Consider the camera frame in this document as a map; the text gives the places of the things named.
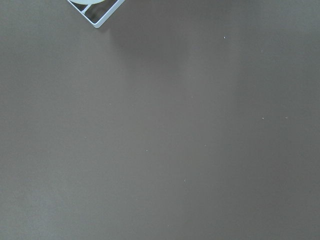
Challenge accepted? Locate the white cup rack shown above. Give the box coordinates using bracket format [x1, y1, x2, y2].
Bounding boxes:
[67, 0, 125, 29]

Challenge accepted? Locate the mint green cup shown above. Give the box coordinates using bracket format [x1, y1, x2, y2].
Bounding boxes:
[70, 0, 104, 5]

